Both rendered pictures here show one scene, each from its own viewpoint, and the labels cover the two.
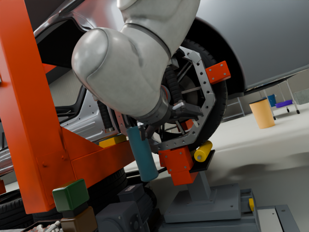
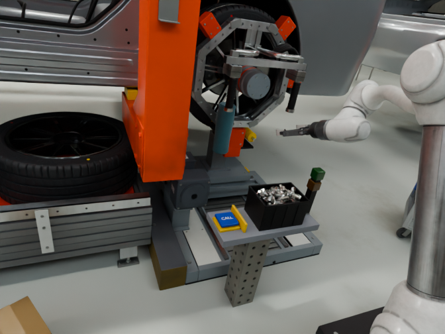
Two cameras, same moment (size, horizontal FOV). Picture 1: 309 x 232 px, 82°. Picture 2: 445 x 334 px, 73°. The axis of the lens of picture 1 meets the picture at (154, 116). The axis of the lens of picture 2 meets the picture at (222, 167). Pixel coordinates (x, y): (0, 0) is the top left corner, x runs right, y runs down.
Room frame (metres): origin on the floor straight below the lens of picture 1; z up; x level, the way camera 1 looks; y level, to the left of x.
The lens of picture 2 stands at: (-0.04, 1.25, 1.16)
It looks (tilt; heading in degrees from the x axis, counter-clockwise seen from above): 28 degrees down; 308
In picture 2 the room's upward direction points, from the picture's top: 10 degrees clockwise
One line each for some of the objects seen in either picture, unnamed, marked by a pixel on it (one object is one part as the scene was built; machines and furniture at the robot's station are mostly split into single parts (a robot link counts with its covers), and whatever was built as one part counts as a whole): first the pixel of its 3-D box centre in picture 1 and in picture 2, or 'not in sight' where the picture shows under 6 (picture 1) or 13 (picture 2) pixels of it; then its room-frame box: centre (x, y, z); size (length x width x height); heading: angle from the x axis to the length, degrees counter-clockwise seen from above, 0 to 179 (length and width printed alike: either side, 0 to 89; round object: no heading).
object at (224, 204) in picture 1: (197, 182); (216, 152); (1.07, -0.12, 0.32); 0.40 x 0.30 x 0.28; 65
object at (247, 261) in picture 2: not in sight; (246, 263); (0.40, 0.38, 0.21); 0.10 x 0.10 x 0.42; 65
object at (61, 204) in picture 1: (71, 194); (317, 173); (0.31, 0.18, 0.64); 0.04 x 0.04 x 0.04; 65
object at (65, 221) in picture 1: (79, 223); (314, 184); (0.31, 0.18, 0.59); 0.04 x 0.04 x 0.04; 65
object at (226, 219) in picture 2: not in sight; (226, 220); (0.46, 0.51, 0.47); 0.07 x 0.07 x 0.02; 65
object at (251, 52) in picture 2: not in sight; (242, 42); (0.85, 0.10, 1.03); 0.19 x 0.18 x 0.11; 155
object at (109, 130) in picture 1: (105, 115); (231, 93); (0.78, 0.21, 0.83); 0.04 x 0.04 x 0.16
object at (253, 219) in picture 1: (209, 213); (214, 177); (1.07, -0.13, 0.13); 0.50 x 0.36 x 0.10; 65
